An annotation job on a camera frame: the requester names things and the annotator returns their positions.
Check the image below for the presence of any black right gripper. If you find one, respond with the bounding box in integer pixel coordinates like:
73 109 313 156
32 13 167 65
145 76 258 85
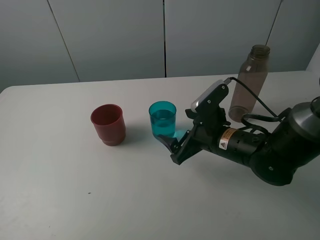
156 120 230 165

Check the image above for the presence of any teal translucent plastic cup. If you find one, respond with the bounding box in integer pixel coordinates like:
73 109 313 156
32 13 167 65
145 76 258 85
148 101 177 137

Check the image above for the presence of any brown translucent water bottle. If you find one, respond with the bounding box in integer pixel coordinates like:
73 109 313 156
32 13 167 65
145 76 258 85
228 44 271 123

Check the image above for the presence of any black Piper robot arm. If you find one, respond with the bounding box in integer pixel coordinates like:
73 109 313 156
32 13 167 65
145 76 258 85
157 97 320 186

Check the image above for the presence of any red plastic cup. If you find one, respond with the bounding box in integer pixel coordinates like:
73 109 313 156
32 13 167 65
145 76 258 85
90 104 126 147

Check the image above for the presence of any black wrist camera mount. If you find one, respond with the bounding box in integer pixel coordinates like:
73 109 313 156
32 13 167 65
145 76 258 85
185 80 229 128

